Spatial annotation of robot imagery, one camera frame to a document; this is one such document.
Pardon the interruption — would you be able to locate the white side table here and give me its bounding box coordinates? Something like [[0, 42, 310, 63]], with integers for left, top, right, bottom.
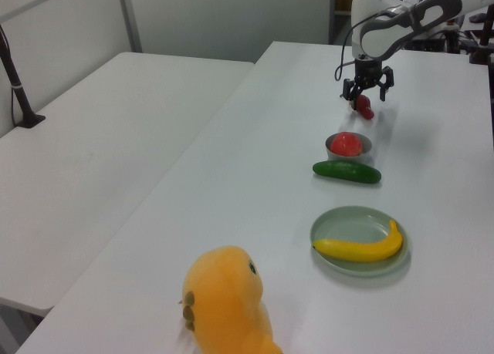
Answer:
[[0, 52, 255, 354]]

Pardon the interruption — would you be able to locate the red toy apple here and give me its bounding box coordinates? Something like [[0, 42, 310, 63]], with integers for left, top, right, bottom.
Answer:
[[330, 132, 364, 157]]

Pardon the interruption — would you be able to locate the orange plush toy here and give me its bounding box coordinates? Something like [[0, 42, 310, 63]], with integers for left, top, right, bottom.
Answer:
[[180, 245, 285, 354]]

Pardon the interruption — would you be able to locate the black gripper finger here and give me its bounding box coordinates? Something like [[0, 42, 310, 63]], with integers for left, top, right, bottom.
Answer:
[[342, 78, 362, 103], [379, 76, 395, 102]]

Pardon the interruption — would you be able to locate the black pole with base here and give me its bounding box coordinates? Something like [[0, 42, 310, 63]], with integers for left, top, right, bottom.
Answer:
[[0, 24, 46, 130]]

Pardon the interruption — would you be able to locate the green plastic plate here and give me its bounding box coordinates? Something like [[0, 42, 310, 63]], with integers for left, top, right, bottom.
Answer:
[[310, 205, 410, 275]]

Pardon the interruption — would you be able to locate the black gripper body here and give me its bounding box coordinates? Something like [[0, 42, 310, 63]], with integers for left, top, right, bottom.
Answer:
[[352, 59, 395, 89]]

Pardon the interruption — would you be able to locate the black stand in background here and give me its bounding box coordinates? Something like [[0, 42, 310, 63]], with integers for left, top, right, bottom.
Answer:
[[468, 6, 494, 66]]

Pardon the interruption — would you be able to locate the yellow toy banana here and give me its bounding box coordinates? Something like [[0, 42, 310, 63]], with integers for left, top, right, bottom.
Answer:
[[312, 219, 404, 263]]

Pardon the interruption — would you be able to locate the red chili pepper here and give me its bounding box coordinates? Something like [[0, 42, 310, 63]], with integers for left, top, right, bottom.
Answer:
[[354, 94, 376, 121]]

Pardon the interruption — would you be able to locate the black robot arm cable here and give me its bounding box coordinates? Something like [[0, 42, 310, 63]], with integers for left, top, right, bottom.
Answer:
[[333, 6, 410, 83]]

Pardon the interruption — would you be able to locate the round metal bowl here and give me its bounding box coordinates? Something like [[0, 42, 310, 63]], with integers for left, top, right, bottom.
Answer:
[[324, 132, 373, 163]]

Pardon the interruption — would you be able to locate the green toy cucumber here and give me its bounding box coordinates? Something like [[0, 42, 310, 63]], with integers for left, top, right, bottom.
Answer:
[[312, 160, 382, 186]]

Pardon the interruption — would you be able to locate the grey partition post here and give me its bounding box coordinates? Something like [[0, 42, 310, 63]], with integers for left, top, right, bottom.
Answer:
[[117, 0, 143, 54]]

